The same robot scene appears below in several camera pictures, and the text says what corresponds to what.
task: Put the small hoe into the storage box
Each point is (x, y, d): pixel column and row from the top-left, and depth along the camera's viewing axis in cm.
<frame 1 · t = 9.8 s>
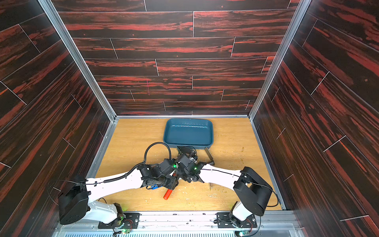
left hand: (176, 184, 80), fingers open
right hand: (178, 170, 87), fingers closed
teal plastic storage box: (198, 132, 111), point 2 cm above the table
grey hoe red grip: (169, 192, 77), point 8 cm above the table

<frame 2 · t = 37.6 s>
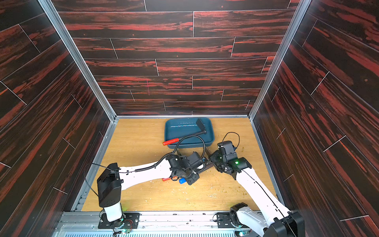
left hand: (196, 177, 79), fingers open
right hand: (212, 156, 82), fingers open
grey hoe red grip: (202, 127, 111), point 5 cm above the table
the other named things where they were.

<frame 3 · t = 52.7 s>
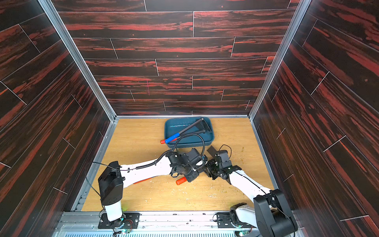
left hand: (196, 175, 80), fingers open
right hand: (203, 165, 88), fingers open
chrome hoe blue grip: (168, 139, 95), point 12 cm above the table
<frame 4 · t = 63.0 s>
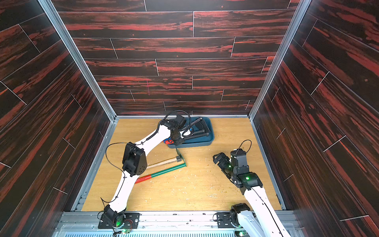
left hand: (180, 139, 100), fingers open
right hand: (220, 159, 80), fingers open
wooden handle hammer: (178, 159, 95), point 3 cm above the table
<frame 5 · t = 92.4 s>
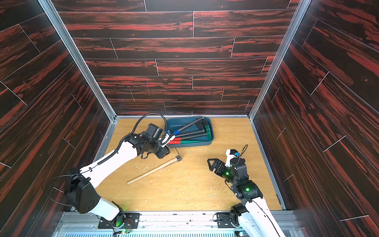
left hand: (167, 149, 83), fingers open
right hand: (215, 161, 78), fingers open
green handle red tip hoe: (208, 135, 106), point 4 cm above the table
